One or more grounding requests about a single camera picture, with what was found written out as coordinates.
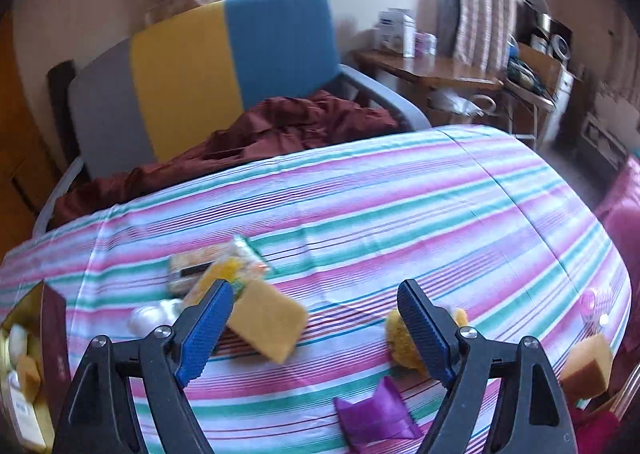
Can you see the cluttered shelf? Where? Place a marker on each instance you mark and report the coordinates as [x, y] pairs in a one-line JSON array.
[[542, 48]]

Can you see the black rolled mat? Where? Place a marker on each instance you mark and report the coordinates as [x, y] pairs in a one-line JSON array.
[[62, 103]]

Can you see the wooden side desk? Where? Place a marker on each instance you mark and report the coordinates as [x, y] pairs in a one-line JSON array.
[[430, 71]]

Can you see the pink red cloth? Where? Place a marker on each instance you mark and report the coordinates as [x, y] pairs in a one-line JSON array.
[[622, 204]]

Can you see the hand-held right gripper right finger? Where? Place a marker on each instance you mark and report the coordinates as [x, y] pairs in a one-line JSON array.
[[425, 329]]

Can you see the wooden wardrobe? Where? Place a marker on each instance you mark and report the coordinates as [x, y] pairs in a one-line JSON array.
[[20, 133]]

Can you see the striped bed sheet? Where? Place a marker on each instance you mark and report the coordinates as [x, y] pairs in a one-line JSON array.
[[400, 214]]

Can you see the orange sponge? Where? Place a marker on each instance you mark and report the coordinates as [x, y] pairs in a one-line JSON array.
[[272, 319], [30, 379], [587, 366]]

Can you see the maroon blanket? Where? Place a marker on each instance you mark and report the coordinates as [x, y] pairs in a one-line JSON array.
[[280, 128]]

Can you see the white carton box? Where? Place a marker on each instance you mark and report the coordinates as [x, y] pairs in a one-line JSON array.
[[395, 31]]

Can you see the dark red box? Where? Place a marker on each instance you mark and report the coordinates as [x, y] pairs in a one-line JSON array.
[[54, 334]]

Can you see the cream cloth ball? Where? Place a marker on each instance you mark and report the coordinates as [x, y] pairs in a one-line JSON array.
[[18, 341]]

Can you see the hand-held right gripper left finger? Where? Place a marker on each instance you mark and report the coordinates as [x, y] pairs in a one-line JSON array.
[[205, 329]]

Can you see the grey yellow blue chair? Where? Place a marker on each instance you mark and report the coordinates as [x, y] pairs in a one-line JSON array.
[[180, 73]]

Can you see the purple pouch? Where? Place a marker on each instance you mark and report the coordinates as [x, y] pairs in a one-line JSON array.
[[375, 411]]

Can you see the pink white round object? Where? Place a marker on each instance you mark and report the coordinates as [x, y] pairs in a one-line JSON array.
[[596, 309]]

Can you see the yellow sock ball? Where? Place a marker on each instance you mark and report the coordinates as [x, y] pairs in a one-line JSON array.
[[400, 339]]

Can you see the yellow green packet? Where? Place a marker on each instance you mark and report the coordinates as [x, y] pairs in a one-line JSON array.
[[247, 264]]

